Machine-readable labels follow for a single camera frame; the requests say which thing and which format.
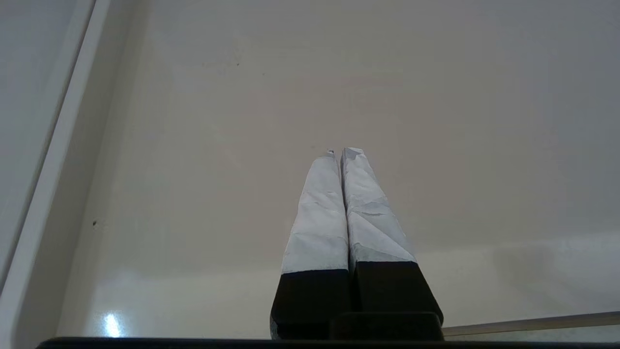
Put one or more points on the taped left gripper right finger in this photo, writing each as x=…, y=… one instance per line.
x=382, y=242

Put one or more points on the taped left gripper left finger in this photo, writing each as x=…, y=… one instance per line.
x=317, y=232

